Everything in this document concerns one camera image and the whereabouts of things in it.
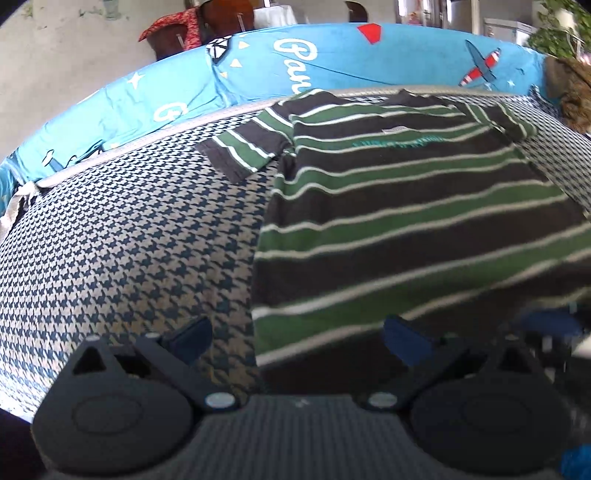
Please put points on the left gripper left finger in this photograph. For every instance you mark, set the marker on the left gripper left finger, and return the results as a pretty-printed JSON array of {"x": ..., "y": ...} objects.
[{"x": 114, "y": 410}]

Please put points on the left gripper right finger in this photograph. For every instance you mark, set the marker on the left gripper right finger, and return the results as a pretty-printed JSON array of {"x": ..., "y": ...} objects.
[{"x": 487, "y": 410}]

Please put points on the green brown striped shirt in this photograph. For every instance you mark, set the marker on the green brown striped shirt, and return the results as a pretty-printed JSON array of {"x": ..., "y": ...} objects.
[{"x": 443, "y": 211}]

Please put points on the houndstooth sofa seat cushion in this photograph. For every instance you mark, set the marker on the houndstooth sofa seat cushion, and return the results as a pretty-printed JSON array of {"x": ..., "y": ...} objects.
[{"x": 143, "y": 243}]

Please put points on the brown plush toy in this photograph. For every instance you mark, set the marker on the brown plush toy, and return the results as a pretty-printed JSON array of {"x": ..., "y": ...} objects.
[{"x": 567, "y": 80}]

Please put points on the white chest freezer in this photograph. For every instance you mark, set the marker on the white chest freezer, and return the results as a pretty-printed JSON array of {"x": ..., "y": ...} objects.
[{"x": 508, "y": 30}]

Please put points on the green potted plant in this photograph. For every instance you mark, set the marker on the green potted plant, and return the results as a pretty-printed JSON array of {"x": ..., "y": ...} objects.
[{"x": 562, "y": 29}]

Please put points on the blue printed sofa back cover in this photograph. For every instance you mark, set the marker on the blue printed sofa back cover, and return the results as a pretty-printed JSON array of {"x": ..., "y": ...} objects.
[{"x": 265, "y": 64}]

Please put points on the dark wooden chair right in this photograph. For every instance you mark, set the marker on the dark wooden chair right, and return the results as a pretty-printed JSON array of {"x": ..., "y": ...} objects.
[{"x": 357, "y": 13}]

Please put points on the red patterned cloth on chair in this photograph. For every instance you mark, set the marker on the red patterned cloth on chair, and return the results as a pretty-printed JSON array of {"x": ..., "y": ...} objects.
[{"x": 173, "y": 33}]

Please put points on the dark wooden dining chair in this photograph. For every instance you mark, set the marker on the dark wooden dining chair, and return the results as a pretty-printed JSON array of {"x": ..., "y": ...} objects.
[{"x": 220, "y": 18}]

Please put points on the white clothed dining table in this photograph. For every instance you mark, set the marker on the white clothed dining table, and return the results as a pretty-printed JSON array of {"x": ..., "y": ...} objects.
[{"x": 274, "y": 16}]

